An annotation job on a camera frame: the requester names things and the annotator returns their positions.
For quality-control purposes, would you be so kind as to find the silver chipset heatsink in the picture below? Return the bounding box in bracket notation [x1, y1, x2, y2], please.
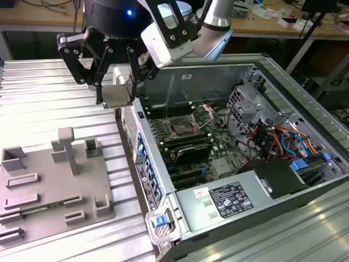
[211, 158, 233, 177]

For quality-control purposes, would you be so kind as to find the open grey PC case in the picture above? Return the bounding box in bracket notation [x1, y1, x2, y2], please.
[113, 61, 349, 262]

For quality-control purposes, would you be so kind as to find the CPU socket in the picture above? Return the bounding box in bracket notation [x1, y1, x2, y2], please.
[163, 116, 197, 139]

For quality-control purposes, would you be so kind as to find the green motherboard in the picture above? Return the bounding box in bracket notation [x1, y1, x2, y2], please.
[147, 100, 248, 192]

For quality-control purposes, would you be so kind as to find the wooden desk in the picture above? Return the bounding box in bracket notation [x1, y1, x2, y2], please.
[0, 0, 349, 41]

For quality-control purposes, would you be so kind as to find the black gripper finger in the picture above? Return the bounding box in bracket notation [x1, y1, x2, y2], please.
[125, 45, 143, 103]
[56, 32, 114, 106]

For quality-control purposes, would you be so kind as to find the grey parts rack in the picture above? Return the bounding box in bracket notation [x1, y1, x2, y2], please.
[0, 127, 117, 251]

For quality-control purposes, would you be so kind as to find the black RAM slot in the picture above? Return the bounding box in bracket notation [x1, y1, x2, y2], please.
[160, 132, 213, 142]
[162, 136, 214, 147]
[148, 106, 192, 115]
[146, 102, 192, 110]

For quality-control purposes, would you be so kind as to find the blue case latch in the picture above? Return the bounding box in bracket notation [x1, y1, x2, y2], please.
[152, 215, 169, 228]

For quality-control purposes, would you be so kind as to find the green RAM stick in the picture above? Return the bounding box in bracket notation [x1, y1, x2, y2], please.
[0, 201, 65, 217]

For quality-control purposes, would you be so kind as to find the blue wire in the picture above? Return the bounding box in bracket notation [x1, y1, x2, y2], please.
[280, 130, 313, 158]

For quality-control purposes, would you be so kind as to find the black plastic shroud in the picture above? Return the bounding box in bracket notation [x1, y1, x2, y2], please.
[239, 159, 310, 200]

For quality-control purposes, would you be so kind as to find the braided brown cable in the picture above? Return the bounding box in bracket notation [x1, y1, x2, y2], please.
[72, 0, 80, 35]

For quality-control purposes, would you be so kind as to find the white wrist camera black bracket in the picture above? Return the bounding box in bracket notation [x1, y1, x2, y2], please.
[140, 0, 193, 69]

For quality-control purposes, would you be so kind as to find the metal socket cover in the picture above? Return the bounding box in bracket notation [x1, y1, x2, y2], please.
[190, 103, 216, 129]

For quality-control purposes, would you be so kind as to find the silver perforated drive cage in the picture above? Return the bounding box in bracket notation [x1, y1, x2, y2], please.
[226, 84, 276, 132]

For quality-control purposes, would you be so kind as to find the small white box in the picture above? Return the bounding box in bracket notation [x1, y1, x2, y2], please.
[278, 16, 298, 28]

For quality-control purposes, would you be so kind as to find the silver power supply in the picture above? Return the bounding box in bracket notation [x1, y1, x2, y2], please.
[174, 170, 310, 233]

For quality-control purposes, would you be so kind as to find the orange wire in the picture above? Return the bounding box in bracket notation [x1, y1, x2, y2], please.
[268, 125, 321, 162]

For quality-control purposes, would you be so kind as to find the blue disk carrier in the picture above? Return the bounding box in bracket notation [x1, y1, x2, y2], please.
[290, 159, 308, 173]

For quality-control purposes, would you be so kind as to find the black expansion slot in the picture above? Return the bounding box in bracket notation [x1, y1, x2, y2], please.
[173, 176, 208, 189]
[171, 169, 206, 181]

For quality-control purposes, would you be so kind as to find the black monitor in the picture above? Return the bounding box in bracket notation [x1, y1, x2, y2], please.
[301, 0, 339, 13]

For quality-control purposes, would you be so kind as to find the silver CPU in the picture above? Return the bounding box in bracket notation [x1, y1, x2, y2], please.
[102, 83, 135, 110]

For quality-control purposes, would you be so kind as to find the black camera cable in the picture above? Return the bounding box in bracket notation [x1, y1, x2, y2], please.
[188, 0, 214, 41]

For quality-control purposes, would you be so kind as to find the black graphics card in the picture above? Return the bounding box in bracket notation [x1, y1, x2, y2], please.
[174, 143, 213, 165]

